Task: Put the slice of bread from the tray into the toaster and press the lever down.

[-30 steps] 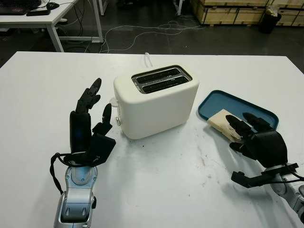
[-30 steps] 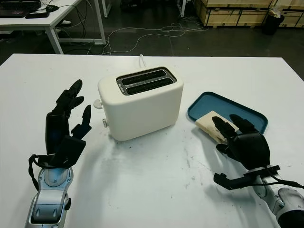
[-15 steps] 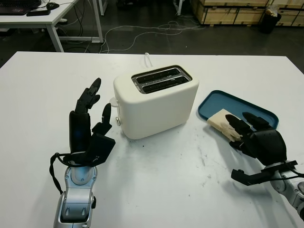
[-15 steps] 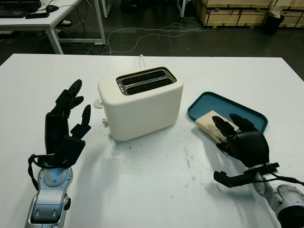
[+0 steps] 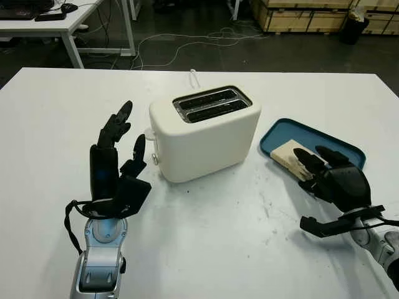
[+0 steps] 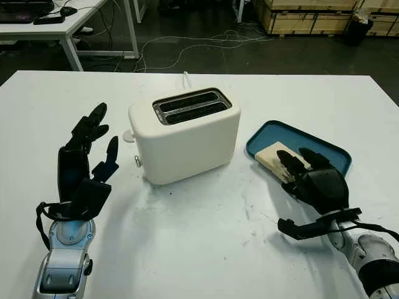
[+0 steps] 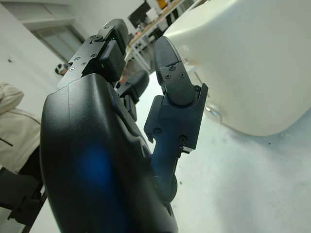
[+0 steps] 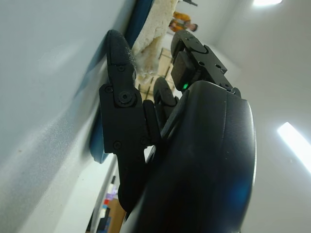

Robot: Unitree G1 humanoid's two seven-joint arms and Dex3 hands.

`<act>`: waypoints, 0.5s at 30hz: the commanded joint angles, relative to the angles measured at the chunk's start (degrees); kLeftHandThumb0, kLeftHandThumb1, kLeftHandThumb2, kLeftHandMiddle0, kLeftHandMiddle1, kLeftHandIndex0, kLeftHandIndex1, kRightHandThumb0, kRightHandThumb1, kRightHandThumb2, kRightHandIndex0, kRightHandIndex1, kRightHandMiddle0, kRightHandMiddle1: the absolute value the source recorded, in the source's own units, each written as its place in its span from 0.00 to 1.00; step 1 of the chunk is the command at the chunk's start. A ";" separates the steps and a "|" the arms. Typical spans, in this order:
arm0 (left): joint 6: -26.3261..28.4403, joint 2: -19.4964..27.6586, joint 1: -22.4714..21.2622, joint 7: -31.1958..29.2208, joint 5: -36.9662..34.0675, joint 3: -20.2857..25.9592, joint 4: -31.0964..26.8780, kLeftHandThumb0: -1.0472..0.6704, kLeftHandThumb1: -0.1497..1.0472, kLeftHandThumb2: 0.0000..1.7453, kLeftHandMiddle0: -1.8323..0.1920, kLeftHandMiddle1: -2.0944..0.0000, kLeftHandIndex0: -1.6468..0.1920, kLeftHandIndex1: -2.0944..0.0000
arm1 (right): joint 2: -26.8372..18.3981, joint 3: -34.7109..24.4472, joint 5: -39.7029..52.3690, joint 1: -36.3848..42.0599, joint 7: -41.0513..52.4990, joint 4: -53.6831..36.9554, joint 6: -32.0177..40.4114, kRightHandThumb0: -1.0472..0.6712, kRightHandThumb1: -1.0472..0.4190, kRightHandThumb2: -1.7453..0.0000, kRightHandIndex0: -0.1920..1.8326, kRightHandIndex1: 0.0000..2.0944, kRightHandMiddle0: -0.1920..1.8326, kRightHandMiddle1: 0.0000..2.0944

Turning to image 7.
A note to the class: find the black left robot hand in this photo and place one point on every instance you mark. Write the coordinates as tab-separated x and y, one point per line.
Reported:
97	157

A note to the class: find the white toaster lever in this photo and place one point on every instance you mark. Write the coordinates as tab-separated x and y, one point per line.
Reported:
193	71

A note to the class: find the white two-slot toaster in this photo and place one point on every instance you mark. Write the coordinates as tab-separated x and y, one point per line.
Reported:
255	72

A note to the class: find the person in beige jacket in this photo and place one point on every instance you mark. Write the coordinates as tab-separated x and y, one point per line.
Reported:
17	131

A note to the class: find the black monitor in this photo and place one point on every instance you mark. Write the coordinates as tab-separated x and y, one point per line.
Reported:
137	15

